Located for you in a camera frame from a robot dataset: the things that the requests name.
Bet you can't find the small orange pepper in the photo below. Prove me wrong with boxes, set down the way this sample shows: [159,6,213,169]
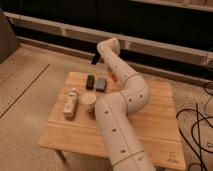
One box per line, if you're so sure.
[111,74,118,82]

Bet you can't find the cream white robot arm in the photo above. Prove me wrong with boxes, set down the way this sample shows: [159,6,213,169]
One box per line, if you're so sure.
[95,38,156,171]

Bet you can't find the blue rectangular sponge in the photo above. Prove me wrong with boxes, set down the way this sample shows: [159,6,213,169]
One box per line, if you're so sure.
[96,77,107,92]

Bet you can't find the black rectangular block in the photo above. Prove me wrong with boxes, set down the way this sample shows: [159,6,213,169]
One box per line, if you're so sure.
[86,75,94,90]

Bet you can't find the white paper cup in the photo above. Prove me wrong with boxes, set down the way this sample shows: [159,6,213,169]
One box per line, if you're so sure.
[81,92,96,112]

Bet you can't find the small white plastic bottle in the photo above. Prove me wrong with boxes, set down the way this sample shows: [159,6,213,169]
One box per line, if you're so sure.
[63,88,78,119]

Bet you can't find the wooden folding table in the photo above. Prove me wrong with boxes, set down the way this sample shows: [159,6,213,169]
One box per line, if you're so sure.
[39,72,186,171]

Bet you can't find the metal table leg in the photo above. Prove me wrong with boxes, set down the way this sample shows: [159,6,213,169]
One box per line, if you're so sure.
[55,150,66,162]

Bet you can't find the dark grey cabinet corner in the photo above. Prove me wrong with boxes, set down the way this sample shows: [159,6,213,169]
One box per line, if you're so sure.
[0,8,20,63]

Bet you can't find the black floor cables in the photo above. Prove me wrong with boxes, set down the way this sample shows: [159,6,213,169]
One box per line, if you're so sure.
[175,81,213,171]

